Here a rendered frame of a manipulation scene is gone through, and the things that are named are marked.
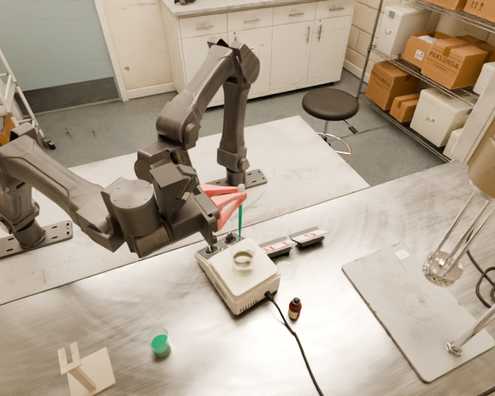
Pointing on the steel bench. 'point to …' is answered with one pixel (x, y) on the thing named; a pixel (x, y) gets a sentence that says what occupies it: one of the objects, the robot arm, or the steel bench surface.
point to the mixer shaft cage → (452, 268)
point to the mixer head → (490, 137)
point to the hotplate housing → (236, 304)
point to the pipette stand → (87, 372)
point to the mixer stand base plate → (415, 310)
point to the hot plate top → (220, 264)
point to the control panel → (218, 247)
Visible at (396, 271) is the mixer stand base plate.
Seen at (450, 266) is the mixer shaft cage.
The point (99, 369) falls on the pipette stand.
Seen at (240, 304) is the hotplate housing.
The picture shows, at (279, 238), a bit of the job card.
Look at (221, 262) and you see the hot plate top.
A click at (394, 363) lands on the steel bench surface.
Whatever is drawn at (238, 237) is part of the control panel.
